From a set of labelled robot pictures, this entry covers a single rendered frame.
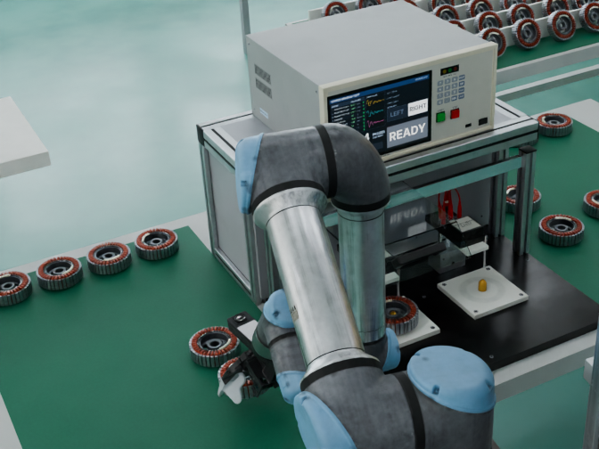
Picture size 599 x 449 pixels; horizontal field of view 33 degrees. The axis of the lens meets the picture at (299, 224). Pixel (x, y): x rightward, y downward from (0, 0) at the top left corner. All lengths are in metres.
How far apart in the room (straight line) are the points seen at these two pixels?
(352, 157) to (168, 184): 3.08
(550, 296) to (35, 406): 1.17
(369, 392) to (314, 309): 0.15
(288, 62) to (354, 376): 1.02
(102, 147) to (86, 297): 2.55
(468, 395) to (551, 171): 1.69
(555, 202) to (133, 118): 2.94
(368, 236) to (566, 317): 0.81
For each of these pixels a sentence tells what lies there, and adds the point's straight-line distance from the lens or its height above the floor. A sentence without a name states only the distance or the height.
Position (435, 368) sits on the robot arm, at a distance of 1.36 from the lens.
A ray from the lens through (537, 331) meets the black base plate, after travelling 2.27.
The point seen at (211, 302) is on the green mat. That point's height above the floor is 0.75.
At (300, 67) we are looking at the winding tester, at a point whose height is 1.32.
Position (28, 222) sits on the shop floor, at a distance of 4.45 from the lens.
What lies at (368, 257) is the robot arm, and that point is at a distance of 1.63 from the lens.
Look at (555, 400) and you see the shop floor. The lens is 3.29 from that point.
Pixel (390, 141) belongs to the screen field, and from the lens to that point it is 2.19.
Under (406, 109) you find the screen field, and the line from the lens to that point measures 2.18.
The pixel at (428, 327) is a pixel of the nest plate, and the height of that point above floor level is 0.78.
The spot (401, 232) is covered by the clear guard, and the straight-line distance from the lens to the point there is 2.03.
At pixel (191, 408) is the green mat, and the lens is 2.12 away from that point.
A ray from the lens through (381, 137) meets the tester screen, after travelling 2.17.
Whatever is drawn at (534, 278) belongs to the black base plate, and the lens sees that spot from 2.44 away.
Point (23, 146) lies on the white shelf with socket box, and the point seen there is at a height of 1.20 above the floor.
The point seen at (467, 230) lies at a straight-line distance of 2.32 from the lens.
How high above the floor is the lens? 2.12
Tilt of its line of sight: 31 degrees down
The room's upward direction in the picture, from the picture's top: 4 degrees counter-clockwise
